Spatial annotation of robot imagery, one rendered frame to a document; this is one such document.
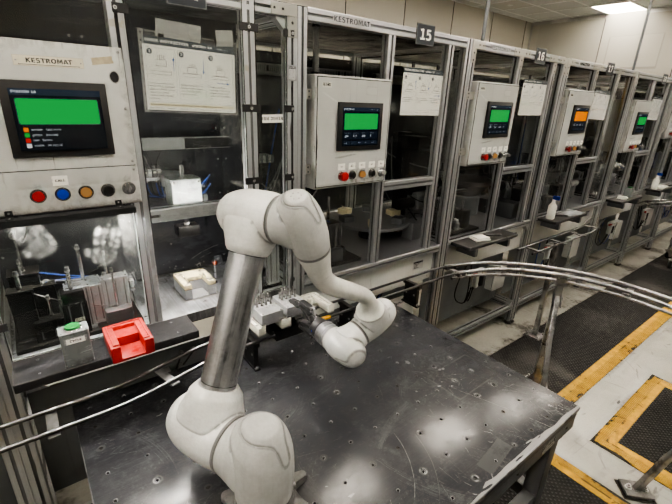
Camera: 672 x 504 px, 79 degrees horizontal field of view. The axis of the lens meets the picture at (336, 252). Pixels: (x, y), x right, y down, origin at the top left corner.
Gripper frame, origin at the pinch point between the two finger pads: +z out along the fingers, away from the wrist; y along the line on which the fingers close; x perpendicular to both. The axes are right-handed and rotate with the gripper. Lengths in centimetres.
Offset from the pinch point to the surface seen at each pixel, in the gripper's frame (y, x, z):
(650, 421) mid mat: -90, -189, -87
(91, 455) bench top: -22, 78, -11
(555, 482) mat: -89, -101, -76
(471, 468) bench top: -23, -15, -79
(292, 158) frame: 58, -10, 19
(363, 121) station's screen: 72, -44, 16
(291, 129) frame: 69, -9, 19
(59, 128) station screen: 71, 68, 13
